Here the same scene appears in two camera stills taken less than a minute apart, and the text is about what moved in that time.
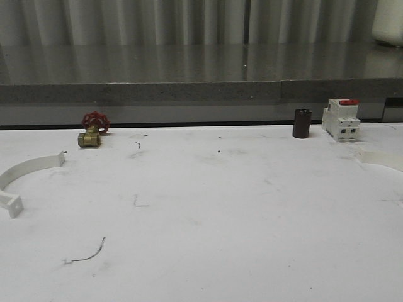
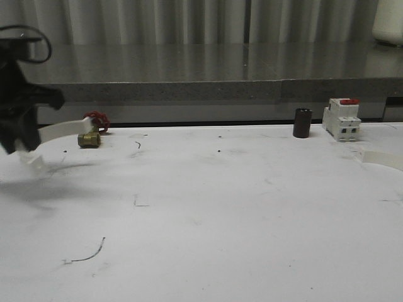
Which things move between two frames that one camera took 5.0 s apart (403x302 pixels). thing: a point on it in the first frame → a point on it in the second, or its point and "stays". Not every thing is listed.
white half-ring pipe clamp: x=391 y=159 stays
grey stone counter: x=58 y=84 stays
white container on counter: x=388 y=22 stays
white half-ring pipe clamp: x=13 y=201 → x=33 y=160
